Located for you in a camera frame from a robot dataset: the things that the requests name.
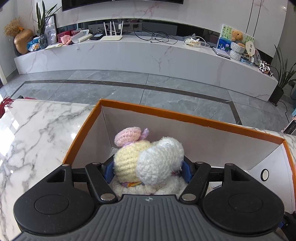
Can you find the painted picture board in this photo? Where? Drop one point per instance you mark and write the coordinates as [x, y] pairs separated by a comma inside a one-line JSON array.
[[224, 40]]

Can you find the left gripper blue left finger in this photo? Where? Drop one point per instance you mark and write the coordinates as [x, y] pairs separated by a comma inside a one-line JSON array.
[[98, 187]]

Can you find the potted green plant right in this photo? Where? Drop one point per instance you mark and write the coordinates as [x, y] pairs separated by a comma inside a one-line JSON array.
[[285, 76]]

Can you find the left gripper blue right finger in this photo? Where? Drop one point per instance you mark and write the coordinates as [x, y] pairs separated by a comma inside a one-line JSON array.
[[196, 177]]

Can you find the gold vase with dried flowers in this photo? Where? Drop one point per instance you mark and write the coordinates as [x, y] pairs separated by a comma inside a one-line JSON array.
[[21, 35]]

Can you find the white power strip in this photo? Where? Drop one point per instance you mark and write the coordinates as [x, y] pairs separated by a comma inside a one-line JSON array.
[[196, 42]]

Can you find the large orange storage box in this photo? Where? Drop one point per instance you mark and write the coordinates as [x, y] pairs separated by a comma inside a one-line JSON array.
[[205, 140]]

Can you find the green leaf plant in vase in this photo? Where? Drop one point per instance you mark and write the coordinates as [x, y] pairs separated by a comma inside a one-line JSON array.
[[43, 17]]

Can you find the white wifi router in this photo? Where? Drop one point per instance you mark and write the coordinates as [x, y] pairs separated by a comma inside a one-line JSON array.
[[112, 35]]

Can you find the crochet bunny doll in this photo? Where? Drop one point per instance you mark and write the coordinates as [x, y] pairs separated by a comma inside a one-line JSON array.
[[142, 167]]

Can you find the teddy bear on cups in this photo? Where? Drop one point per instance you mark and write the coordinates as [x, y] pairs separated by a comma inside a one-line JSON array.
[[237, 47]]

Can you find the red feather toy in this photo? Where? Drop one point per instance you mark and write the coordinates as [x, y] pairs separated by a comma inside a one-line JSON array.
[[6, 102]]

